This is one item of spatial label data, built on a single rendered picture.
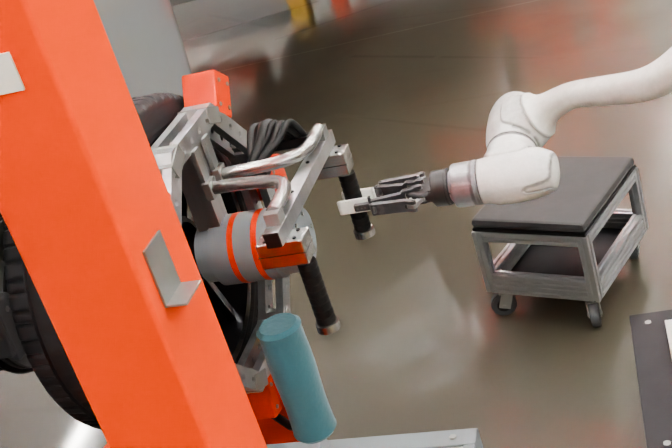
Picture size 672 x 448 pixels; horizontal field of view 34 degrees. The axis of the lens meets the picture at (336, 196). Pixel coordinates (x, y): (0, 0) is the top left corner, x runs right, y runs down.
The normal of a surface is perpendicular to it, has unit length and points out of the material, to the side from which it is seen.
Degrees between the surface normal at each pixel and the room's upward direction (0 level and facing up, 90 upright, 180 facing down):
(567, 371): 0
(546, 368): 0
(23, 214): 90
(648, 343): 0
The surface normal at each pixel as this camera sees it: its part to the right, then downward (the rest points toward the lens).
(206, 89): -0.33, -0.11
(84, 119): 0.94, -0.15
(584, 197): -0.28, -0.87
